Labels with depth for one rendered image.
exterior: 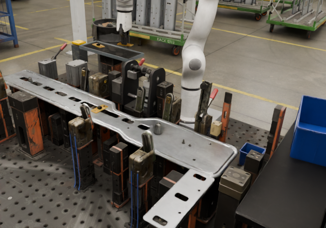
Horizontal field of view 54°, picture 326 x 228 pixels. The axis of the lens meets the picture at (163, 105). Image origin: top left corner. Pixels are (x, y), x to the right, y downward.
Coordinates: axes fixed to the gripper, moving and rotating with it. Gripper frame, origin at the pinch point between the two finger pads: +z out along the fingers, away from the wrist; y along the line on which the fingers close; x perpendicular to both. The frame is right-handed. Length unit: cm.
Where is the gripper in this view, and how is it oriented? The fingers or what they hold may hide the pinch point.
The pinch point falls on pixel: (124, 40)
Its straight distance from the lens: 175.5
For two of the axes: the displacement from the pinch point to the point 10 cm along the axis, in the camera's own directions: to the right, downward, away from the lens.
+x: 9.5, 1.7, -2.5
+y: -3.0, 4.3, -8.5
